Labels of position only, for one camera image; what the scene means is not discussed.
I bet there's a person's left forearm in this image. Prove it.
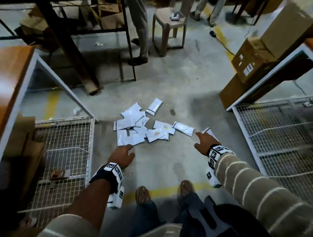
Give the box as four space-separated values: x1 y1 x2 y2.
38 179 112 237

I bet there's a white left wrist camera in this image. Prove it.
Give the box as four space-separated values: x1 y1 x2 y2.
107 186 125 209

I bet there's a person's right foot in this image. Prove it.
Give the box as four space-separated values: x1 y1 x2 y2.
178 180 195 198

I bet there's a person's right hand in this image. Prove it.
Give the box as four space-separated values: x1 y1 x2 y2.
194 132 222 157

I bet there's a person's right leg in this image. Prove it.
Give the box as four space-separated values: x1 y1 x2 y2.
173 191 208 237

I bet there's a small orange tool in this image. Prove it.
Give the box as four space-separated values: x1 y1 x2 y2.
50 169 71 182

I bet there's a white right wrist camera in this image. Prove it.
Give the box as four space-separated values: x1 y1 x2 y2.
206 167 222 188

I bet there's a person's left hand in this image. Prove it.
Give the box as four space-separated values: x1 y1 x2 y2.
107 144 135 170

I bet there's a black metal frame table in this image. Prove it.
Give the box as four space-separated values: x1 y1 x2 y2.
0 0 137 82

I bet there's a plain brown cardboard box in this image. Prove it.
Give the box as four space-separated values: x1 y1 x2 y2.
219 73 245 110

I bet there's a brown cardboard tube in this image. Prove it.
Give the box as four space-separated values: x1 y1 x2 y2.
37 0 101 96

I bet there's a beige plastic stool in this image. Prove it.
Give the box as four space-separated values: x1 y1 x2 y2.
152 0 194 57

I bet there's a small open cardboard box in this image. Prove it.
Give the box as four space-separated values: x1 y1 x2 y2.
97 0 125 30
58 0 98 27

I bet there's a left wrist marker band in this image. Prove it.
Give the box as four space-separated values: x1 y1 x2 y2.
89 162 124 195

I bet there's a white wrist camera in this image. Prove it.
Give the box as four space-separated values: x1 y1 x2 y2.
206 167 222 188
107 186 125 209

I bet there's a person's torso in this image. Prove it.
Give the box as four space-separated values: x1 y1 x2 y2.
139 223 183 237

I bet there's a large tan cardboard box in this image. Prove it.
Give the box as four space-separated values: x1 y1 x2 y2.
259 0 313 60

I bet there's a brown box with white labels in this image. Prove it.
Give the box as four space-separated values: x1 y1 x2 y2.
231 36 278 83

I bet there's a right wrist marker band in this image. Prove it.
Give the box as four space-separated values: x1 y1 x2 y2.
207 144 235 170

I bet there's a black waist pack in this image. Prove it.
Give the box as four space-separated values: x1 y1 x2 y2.
188 195 271 237

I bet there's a black floor cable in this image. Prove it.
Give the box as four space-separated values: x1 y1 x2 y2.
215 36 235 57

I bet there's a pile of white mailer packets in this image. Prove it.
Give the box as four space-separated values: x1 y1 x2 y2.
113 98 218 147

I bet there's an upright folded cardboard box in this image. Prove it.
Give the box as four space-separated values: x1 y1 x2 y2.
4 115 46 196

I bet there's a wrist marker band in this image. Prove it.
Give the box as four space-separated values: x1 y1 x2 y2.
207 144 235 170
89 162 124 195

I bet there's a person's left leg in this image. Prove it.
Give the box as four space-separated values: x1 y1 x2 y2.
128 200 162 237

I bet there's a person's leg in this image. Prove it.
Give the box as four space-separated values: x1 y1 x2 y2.
173 191 208 237
128 200 162 237

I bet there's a person's right forearm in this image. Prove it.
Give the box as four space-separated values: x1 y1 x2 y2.
215 152 313 237

